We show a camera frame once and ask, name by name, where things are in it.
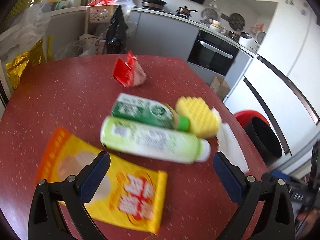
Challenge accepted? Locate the clear plastic bag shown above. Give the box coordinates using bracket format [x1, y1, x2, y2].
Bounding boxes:
[1, 0, 51, 64]

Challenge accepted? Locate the gold foil bag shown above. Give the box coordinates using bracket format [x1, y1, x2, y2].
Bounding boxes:
[6, 39, 46, 90]

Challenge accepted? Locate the red and clear wrapper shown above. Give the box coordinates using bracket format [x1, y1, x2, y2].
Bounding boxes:
[112, 51, 146, 88]

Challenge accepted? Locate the person right hand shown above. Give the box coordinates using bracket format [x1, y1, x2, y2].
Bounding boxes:
[297, 209, 319, 231]

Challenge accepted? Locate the round patterned trivet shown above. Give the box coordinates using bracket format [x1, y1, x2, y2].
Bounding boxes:
[228, 13, 245, 31]

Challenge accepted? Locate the white paper towel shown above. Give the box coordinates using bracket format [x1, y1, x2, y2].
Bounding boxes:
[212, 107, 249, 174]

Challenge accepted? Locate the light green white-cap bottle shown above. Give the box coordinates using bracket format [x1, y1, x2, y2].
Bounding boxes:
[100, 116, 211, 164]

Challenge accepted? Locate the black built-in oven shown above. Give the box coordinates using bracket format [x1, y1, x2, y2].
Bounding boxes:
[188, 30, 239, 76]

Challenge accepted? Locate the cardboard box on floor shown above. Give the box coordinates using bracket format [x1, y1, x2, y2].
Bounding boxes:
[210, 76, 231, 101]

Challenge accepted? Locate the white refrigerator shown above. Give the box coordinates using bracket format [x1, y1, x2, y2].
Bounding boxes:
[225, 0, 319, 170]

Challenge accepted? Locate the beige plastic basket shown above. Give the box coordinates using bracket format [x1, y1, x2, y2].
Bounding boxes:
[86, 5, 118, 24]

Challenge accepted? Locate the black trash bin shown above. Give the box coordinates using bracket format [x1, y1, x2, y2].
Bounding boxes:
[244, 117, 282, 166]

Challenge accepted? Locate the green label juice bottle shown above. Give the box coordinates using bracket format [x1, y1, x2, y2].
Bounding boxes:
[111, 93, 190, 132]

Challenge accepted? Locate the copper pot on stove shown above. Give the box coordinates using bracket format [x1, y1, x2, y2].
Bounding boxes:
[176, 6, 198, 19]

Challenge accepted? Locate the white rice cooker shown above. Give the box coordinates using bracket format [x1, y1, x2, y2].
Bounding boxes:
[238, 33, 260, 53]

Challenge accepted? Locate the yellow snack bag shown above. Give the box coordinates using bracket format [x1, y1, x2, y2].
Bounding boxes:
[35, 127, 168, 233]

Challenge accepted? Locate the yellow sponge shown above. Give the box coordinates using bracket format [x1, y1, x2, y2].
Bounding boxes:
[175, 97, 222, 139]

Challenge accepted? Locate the black wok on stove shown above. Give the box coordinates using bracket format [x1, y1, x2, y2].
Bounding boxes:
[142, 0, 167, 11]

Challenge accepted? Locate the black plastic bag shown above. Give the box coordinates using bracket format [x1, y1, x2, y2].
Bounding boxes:
[105, 5, 128, 54]

